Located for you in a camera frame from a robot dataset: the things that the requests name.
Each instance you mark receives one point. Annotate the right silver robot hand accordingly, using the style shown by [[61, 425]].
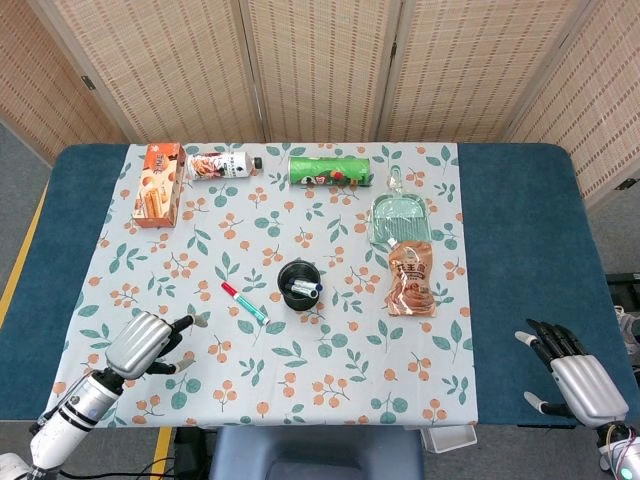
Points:
[[590, 387]]

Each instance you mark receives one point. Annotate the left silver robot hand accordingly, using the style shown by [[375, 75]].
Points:
[[137, 345]]

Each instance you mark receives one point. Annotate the red-capped green marker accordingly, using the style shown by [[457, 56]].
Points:
[[245, 302]]

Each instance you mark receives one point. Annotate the blue-grey robot base seat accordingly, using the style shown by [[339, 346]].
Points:
[[320, 450]]

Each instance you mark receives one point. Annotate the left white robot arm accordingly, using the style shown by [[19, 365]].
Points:
[[75, 410]]

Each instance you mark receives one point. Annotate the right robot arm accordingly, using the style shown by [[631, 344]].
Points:
[[617, 452]]

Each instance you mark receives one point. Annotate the black mesh pen holder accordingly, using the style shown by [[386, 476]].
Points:
[[300, 302]]

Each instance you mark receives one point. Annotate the white marker pen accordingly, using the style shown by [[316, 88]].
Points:
[[310, 291]]

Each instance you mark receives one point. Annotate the black equipment beside table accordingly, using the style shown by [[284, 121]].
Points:
[[625, 279]]

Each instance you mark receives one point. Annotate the white plastic box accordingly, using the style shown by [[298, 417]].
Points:
[[450, 440]]

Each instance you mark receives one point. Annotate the orange biscuit box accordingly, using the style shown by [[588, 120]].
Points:
[[157, 190]]

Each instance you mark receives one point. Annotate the floral fruit-print tablecloth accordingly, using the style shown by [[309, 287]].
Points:
[[300, 360]]

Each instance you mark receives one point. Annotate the blue table cover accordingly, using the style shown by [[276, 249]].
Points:
[[525, 225]]

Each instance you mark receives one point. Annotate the white drink bottle black cap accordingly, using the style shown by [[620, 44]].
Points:
[[220, 166]]

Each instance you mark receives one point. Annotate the brown sauce pouch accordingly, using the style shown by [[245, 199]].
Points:
[[410, 280]]

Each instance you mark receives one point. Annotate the green dustpan brush set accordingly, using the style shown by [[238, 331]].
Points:
[[400, 220]]

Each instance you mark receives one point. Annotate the green chips can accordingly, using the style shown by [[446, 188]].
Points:
[[330, 171]]

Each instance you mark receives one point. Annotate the woven bamboo folding screen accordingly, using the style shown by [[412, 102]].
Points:
[[320, 65]]

